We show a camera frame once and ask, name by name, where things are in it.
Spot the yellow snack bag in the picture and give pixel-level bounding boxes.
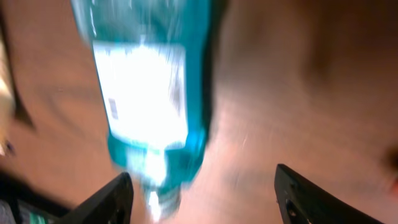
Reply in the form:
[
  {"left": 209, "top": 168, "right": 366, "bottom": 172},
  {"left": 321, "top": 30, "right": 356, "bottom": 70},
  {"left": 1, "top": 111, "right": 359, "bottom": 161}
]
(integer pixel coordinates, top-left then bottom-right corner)
[{"left": 0, "top": 40, "right": 16, "bottom": 156}]

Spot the teal mouthwash bottle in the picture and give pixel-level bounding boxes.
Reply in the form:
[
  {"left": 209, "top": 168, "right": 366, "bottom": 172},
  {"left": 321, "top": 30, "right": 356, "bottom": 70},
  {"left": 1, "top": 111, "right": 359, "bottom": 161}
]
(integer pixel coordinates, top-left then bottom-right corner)
[{"left": 71, "top": 0, "right": 211, "bottom": 222}]

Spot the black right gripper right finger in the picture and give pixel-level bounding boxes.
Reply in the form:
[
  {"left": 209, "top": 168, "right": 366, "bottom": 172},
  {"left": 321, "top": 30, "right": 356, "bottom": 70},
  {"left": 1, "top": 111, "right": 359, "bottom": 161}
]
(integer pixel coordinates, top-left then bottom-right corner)
[{"left": 274, "top": 164, "right": 380, "bottom": 224}]

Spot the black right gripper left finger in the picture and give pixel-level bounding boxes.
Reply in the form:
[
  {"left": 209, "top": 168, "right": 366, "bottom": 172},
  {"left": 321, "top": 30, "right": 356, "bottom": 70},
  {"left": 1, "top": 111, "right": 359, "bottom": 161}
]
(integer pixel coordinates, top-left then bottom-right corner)
[{"left": 58, "top": 172, "right": 134, "bottom": 224}]

